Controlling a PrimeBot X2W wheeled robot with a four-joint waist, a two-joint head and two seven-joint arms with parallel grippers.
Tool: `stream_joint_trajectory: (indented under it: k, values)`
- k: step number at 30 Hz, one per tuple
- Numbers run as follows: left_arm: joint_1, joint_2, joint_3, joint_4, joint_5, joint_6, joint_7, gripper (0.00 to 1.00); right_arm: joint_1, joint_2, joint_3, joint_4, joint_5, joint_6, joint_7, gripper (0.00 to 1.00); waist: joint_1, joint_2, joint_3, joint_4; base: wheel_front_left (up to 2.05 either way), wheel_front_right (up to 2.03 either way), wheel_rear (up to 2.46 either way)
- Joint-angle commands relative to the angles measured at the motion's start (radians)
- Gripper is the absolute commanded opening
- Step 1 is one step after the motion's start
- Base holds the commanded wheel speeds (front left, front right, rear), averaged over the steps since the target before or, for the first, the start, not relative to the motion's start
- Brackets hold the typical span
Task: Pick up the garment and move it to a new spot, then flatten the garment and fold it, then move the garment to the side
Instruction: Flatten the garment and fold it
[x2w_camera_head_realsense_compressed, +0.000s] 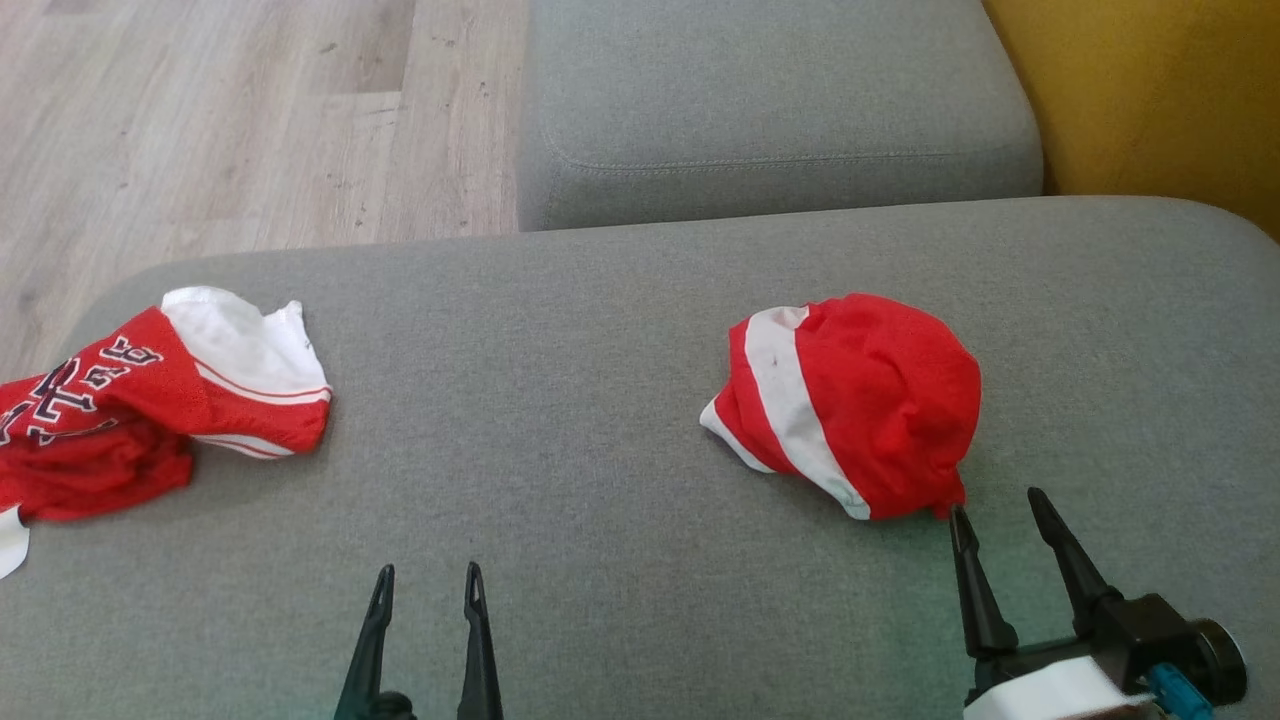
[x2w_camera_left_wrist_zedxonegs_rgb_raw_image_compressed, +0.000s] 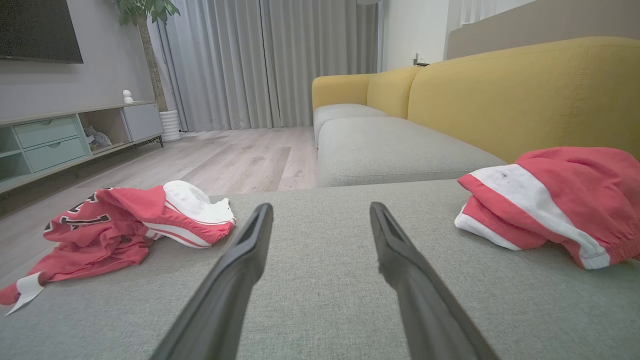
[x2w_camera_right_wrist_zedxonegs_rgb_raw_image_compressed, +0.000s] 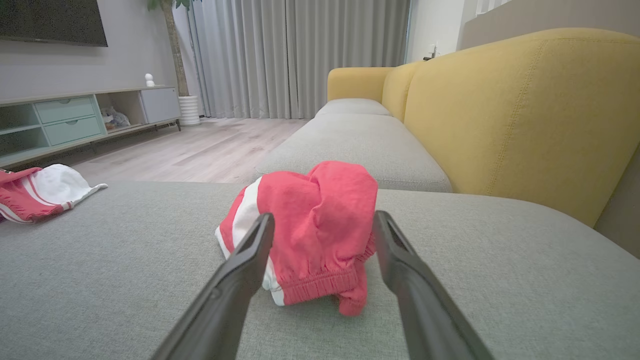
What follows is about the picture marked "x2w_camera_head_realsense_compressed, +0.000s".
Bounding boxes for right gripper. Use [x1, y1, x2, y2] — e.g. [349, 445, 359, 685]
[948, 487, 1249, 720]

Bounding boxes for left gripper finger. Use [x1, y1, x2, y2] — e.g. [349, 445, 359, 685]
[333, 564, 397, 720]
[457, 561, 504, 720]

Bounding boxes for red shorts with white stripe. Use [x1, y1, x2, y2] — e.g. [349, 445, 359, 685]
[699, 292, 983, 522]

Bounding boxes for red jersey with black lettering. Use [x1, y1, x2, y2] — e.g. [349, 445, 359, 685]
[0, 286, 333, 579]

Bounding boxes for large grey sofa seat cushion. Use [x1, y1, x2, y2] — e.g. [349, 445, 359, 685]
[0, 196, 1280, 720]

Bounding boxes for yellow sofa backrest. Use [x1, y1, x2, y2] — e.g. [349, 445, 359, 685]
[982, 0, 1280, 241]

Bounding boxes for blue cable connector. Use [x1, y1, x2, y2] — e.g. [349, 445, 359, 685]
[1147, 662, 1217, 720]

